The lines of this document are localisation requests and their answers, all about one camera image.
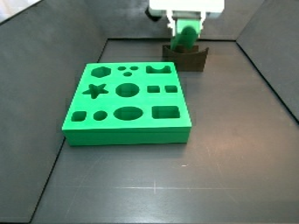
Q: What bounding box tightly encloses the green arch block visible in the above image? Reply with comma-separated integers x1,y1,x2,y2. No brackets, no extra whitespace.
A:
171,18,202,50

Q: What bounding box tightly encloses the dark curved fixture block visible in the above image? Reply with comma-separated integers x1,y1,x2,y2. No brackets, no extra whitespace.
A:
163,45,210,72

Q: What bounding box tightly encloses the green shape-sorter board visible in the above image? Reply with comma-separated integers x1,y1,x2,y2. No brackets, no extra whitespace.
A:
62,62,193,146

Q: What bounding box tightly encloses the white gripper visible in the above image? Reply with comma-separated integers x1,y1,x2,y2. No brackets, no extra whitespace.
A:
149,0,225,37

